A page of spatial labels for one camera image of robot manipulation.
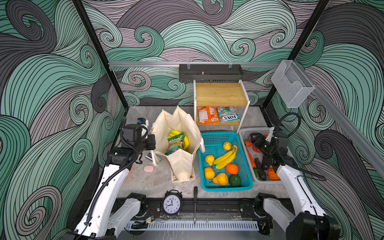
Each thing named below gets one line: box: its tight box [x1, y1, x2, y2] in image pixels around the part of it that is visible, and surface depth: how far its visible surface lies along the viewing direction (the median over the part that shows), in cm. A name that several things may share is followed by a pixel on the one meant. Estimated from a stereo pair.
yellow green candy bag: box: [167, 132, 185, 152], surface depth 91 cm
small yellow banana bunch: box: [213, 145, 238, 169], surface depth 89 cm
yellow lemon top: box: [223, 141, 232, 151], surface depth 94 cm
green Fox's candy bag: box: [216, 106, 241, 124], surface depth 94 cm
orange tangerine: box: [226, 163, 239, 175], surface depth 83 cm
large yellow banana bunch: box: [168, 129, 190, 150], surface depth 92 cm
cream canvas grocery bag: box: [150, 105, 206, 183], surface depth 81 cm
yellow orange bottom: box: [204, 167, 215, 180], surface depth 82 cm
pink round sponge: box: [143, 165, 155, 173], surface depth 87 cm
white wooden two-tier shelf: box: [193, 79, 251, 134], surface depth 84 cm
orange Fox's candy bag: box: [198, 106, 221, 125], surface depth 93 cm
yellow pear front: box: [212, 172, 229, 186], surface depth 80 cm
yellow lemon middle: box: [205, 155, 215, 166], surface depth 88 cm
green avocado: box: [228, 174, 241, 188], surface depth 80 cm
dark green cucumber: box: [254, 155, 267, 181], surface depth 83 cm
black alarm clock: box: [162, 189, 183, 218], surface depth 74 cm
